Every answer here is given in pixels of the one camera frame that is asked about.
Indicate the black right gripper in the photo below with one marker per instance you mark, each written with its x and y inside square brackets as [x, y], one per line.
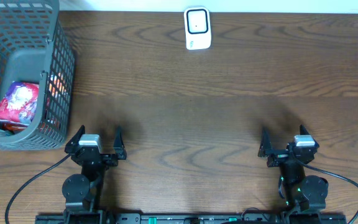
[285, 156]

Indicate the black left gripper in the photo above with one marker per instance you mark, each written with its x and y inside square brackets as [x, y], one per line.
[96, 157]

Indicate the red snack bar wrapper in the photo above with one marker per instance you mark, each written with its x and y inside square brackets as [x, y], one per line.
[14, 128]

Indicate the red purple pad packet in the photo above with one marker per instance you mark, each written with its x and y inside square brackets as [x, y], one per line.
[19, 104]

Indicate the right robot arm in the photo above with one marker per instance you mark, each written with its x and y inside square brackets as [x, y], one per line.
[305, 194]

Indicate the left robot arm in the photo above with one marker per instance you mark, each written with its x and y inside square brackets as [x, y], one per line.
[82, 191]

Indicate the white barcode scanner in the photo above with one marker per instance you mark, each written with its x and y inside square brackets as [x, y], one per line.
[197, 28]

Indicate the grey plastic mesh basket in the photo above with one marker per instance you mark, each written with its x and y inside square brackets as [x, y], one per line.
[34, 49]

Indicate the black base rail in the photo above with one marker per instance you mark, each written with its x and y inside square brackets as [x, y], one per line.
[135, 218]

